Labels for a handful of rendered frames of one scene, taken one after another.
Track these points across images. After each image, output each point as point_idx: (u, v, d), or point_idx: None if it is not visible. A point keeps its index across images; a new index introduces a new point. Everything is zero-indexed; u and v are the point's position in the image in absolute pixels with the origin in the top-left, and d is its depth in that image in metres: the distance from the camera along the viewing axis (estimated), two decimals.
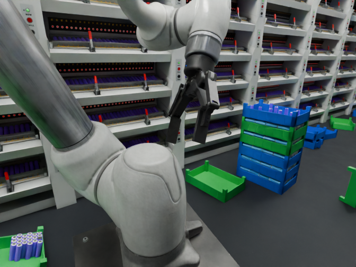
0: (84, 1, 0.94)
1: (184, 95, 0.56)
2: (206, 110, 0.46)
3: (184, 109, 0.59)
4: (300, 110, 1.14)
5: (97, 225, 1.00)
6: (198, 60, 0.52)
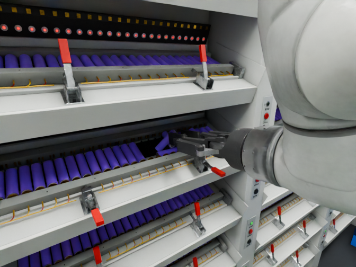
0: (84, 207, 0.39)
1: None
2: (204, 139, 0.52)
3: (197, 138, 0.46)
4: None
5: None
6: None
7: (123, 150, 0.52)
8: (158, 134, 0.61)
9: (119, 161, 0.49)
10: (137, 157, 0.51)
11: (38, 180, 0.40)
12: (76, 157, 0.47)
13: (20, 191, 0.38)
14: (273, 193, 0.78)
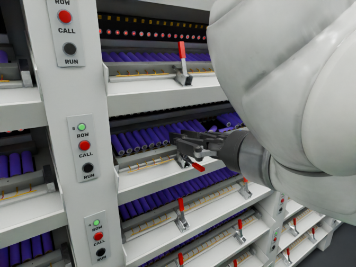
0: (180, 164, 0.54)
1: (218, 138, 0.44)
2: None
3: None
4: (234, 127, 0.70)
5: None
6: (233, 143, 0.35)
7: (190, 124, 0.67)
8: (213, 117, 0.75)
9: None
10: (202, 130, 0.66)
11: (143, 141, 0.56)
12: (160, 127, 0.63)
13: (134, 147, 0.54)
14: None
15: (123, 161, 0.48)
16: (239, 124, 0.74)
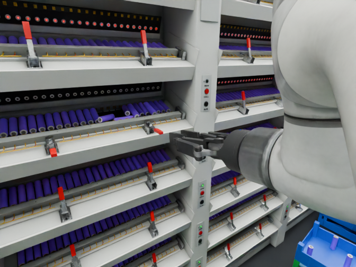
0: (47, 151, 0.53)
1: (218, 138, 0.44)
2: None
3: None
4: (134, 117, 0.68)
5: None
6: (232, 142, 0.35)
7: (84, 113, 0.66)
8: (118, 107, 0.74)
9: (79, 119, 0.63)
10: (94, 118, 0.65)
11: (12, 127, 0.54)
12: (45, 115, 0.61)
13: None
14: None
15: None
16: (144, 114, 0.73)
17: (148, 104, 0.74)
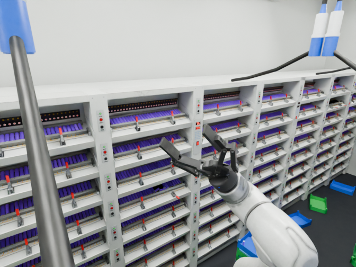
0: (141, 207, 1.58)
1: (216, 166, 0.56)
2: (172, 158, 0.60)
3: (220, 151, 0.54)
4: (167, 188, 1.74)
5: None
6: None
7: (149, 188, 1.71)
8: None
9: (148, 193, 1.68)
10: (152, 191, 1.70)
11: (128, 199, 1.60)
12: (136, 192, 1.67)
13: (125, 202, 1.58)
14: (205, 202, 1.97)
15: (121, 206, 1.54)
16: (170, 186, 1.78)
17: (171, 181, 1.80)
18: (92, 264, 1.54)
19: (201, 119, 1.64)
